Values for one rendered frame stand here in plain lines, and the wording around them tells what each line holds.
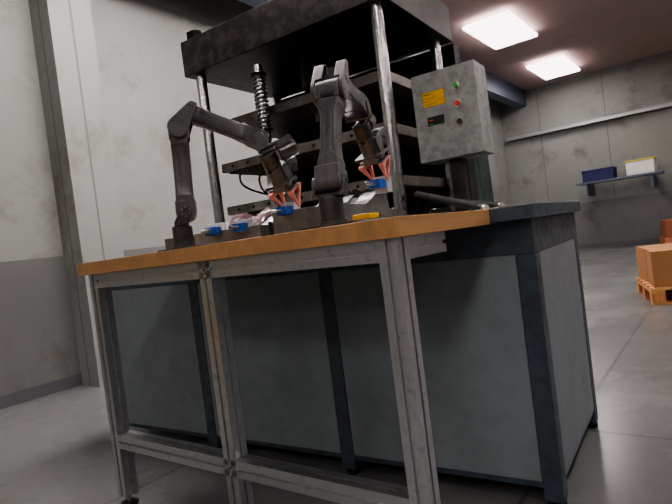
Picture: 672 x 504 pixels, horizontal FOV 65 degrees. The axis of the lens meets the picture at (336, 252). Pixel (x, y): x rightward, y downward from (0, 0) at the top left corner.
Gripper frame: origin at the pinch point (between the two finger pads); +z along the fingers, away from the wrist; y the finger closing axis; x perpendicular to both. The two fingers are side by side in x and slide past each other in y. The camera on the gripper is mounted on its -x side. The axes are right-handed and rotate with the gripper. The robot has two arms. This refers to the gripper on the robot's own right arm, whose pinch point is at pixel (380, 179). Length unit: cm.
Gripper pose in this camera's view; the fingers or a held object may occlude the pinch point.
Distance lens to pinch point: 177.6
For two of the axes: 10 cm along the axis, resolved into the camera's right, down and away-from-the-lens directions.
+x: -4.3, 5.4, -7.3
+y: -8.2, 1.0, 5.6
